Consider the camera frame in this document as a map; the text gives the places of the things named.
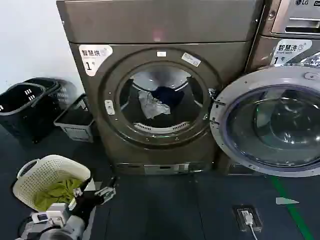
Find black plastic laundry basket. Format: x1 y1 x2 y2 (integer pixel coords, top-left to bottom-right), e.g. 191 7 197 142
23 77 66 121
0 83 48 144

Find grey front-load dryer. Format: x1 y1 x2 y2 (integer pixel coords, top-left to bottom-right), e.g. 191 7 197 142
56 0 266 176

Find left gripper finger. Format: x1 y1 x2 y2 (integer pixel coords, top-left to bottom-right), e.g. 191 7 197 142
94 175 119 201
73 178 92 199

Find white plug and cable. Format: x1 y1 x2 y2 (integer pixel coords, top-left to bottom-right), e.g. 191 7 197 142
240 209 259 240

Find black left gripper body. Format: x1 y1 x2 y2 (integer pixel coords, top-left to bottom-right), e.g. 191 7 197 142
71 190 105 222

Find black floor socket box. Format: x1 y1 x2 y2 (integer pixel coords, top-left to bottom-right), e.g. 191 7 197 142
231 204 264 233

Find white perforated laundry basket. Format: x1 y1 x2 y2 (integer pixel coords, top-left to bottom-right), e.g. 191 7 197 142
12 154 92 213

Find olive green garment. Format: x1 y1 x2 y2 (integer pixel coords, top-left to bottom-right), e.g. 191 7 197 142
33 178 84 212

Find pale grey crumpled cloth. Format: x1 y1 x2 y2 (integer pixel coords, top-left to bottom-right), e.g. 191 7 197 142
137 90 172 120

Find dark blue garment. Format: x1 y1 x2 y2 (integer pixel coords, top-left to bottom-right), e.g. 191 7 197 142
149 85 186 111

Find grey washing machine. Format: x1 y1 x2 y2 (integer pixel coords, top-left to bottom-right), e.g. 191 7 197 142
244 0 320 176

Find grey rectangular plastic basket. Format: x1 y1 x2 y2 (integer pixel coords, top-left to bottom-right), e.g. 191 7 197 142
53 94 96 144

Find round glass dryer door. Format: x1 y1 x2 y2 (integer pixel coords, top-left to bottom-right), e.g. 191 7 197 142
209 65 320 179

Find black robot wrist cable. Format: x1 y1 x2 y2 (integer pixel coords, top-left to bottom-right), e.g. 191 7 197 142
16 216 36 238

